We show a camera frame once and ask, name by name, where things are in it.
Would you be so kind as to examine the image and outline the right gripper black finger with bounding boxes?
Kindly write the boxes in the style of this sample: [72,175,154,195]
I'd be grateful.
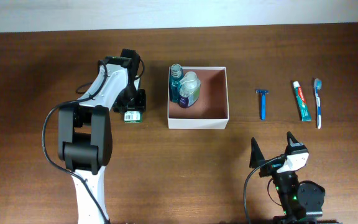
[249,138,265,169]
[285,131,305,155]

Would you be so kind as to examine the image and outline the green white soap packet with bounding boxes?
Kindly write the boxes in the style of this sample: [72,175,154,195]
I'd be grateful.
[124,111,142,123]

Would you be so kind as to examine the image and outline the green red toothpaste tube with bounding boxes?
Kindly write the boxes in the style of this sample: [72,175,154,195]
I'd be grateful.
[293,81,311,121]

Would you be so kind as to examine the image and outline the teal mouthwash bottle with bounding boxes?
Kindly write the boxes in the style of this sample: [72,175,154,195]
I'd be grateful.
[169,63,184,103]

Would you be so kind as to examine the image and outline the dark blue pump bottle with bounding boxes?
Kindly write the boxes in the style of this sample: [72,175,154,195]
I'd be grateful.
[179,72,201,108]

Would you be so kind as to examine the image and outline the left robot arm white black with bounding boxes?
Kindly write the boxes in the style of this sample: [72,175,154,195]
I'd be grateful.
[58,49,146,223]

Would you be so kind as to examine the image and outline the blue disposable razor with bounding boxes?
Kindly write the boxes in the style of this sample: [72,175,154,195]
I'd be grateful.
[255,89,269,120]

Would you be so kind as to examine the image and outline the white open cardboard box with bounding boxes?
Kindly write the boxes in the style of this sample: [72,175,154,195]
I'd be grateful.
[167,66,229,129]

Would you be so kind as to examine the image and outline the blue white toothbrush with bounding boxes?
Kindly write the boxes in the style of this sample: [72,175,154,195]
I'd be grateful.
[313,78,322,129]

